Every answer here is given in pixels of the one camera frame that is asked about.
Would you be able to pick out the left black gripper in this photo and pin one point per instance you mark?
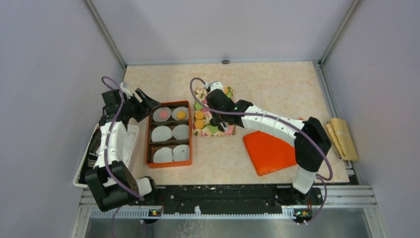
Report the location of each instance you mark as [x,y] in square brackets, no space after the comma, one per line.
[147,103]

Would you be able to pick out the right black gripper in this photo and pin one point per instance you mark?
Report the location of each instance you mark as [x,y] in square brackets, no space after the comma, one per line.
[217,119]

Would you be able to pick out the floral tray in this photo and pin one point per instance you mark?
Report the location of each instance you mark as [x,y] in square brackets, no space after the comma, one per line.
[200,93]

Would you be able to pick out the pink cookie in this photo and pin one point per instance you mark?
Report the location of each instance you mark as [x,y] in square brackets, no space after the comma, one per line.
[230,130]
[163,115]

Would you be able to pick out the orange cookie box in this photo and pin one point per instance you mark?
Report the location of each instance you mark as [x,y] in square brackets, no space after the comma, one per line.
[169,142]

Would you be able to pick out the orange box lid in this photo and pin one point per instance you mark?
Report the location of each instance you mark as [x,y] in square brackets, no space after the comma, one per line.
[272,146]

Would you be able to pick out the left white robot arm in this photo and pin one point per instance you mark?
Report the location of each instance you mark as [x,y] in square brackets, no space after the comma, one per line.
[110,180]

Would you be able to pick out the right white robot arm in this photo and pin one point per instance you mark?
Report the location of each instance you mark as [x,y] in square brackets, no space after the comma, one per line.
[308,137]

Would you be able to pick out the green cookie left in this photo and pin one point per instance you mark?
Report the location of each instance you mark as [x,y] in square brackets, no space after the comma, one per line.
[197,106]

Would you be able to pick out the orange cookie mid left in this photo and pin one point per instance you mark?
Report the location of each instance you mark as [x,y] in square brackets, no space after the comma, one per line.
[199,115]

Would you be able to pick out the green cookie bottom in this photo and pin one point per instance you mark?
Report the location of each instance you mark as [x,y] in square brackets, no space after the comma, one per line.
[213,129]

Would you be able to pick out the pink cookie bottom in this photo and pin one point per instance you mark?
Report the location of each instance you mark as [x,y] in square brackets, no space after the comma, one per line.
[230,130]

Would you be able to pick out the white perforated basket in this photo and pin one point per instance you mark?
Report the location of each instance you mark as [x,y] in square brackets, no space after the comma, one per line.
[90,156]

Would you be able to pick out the tan paper roll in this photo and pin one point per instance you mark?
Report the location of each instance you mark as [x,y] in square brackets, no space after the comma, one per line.
[339,134]

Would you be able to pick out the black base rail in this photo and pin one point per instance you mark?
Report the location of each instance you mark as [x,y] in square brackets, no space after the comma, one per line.
[230,199]

